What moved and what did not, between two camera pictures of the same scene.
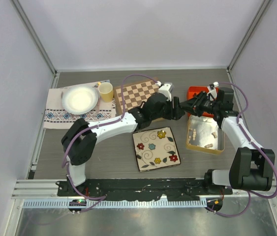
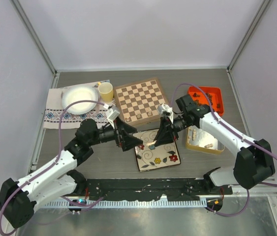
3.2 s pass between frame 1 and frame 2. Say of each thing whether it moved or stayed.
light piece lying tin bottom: stayed
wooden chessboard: stayed
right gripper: moved
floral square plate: stayed
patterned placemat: stayed
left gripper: moved
